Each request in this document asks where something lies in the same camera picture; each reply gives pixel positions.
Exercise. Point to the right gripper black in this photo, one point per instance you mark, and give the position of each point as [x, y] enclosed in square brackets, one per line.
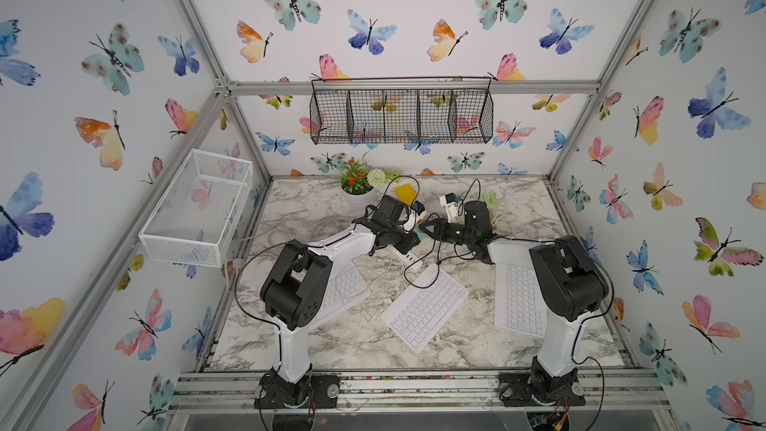
[440, 227]

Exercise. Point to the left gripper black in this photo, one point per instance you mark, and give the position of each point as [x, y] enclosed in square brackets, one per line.
[411, 240]

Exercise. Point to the white power strip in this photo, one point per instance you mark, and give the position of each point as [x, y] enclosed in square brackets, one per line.
[408, 260]

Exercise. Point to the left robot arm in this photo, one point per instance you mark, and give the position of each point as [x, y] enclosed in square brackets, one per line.
[294, 290]

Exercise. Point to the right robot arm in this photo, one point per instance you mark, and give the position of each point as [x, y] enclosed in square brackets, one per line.
[571, 288]

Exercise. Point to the left white keyboard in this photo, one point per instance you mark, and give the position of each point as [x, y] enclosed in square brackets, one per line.
[345, 290]

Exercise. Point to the white keyboard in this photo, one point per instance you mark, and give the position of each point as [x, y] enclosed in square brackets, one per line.
[418, 315]
[519, 305]
[345, 290]

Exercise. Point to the right white keyboard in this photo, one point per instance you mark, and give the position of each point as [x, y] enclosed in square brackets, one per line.
[519, 305]

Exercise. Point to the middle white keyboard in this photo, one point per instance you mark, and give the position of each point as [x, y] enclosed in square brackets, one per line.
[418, 315]

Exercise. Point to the potted plant white pot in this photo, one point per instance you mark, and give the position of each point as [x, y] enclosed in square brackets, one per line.
[363, 184]

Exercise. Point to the black wire wall basket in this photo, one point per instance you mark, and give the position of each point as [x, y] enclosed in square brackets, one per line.
[387, 111]

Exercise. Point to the white mesh wall basket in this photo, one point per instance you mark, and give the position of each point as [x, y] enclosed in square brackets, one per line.
[194, 221]

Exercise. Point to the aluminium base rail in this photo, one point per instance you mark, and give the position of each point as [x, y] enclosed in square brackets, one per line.
[424, 391]

